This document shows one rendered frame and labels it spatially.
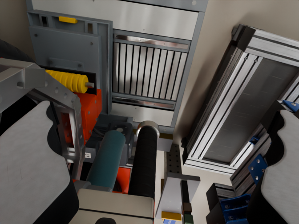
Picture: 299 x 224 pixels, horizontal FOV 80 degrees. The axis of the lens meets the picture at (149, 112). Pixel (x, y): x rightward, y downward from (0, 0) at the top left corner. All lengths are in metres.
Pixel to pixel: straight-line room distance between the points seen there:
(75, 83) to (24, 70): 0.27
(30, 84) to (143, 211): 0.26
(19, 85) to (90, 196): 0.21
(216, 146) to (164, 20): 0.76
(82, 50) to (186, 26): 0.49
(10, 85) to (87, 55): 0.60
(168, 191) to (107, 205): 0.85
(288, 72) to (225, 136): 0.43
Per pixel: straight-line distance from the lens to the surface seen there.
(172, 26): 0.95
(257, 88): 1.01
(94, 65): 0.90
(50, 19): 0.99
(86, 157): 0.96
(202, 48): 1.08
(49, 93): 0.41
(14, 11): 1.28
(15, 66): 0.35
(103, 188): 0.41
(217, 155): 1.24
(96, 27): 0.91
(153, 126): 0.33
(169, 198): 1.12
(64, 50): 0.93
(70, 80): 0.60
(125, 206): 0.23
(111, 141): 0.68
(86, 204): 0.23
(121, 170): 1.25
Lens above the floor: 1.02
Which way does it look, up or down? 56 degrees down
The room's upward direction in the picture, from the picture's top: 173 degrees counter-clockwise
